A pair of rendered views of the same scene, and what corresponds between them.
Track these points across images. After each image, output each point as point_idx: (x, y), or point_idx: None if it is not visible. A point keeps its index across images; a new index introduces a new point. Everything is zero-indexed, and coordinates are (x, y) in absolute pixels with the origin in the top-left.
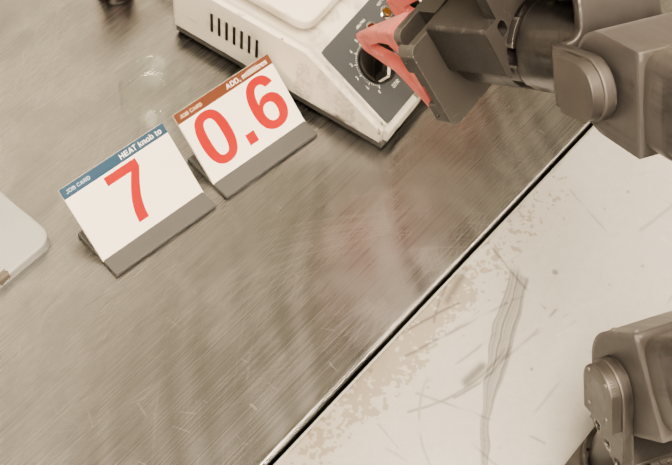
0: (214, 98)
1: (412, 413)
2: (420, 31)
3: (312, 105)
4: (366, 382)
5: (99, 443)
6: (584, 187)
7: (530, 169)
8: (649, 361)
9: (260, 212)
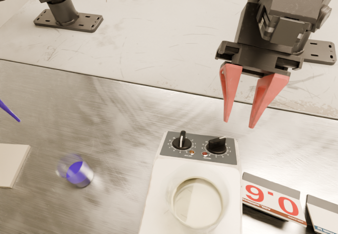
0: (279, 212)
1: (319, 97)
2: (290, 59)
3: None
4: (322, 112)
5: None
6: (204, 84)
7: (207, 99)
8: None
9: (293, 175)
